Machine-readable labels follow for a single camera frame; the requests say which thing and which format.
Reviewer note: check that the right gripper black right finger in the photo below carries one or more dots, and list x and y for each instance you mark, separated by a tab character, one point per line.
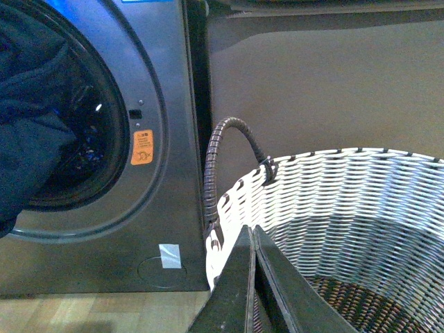
287	301

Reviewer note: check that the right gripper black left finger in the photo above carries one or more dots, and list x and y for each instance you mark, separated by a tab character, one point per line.
230	307

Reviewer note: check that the white woven laundry basket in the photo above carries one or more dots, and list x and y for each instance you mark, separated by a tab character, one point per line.
364	226

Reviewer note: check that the dark braided basket handle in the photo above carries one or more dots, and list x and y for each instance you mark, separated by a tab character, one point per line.
210	174

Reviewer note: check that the dark navy blue garment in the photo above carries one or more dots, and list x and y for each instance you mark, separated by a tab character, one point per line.
35	82

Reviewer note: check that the grey front-load washing machine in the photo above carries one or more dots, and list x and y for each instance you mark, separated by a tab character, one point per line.
97	223

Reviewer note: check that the orange warning sticker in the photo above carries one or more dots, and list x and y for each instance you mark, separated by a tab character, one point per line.
143	147

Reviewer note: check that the grey cabinet beside washer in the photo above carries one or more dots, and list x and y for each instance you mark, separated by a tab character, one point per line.
316	75

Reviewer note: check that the white tape strip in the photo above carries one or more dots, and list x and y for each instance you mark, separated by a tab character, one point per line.
170	256

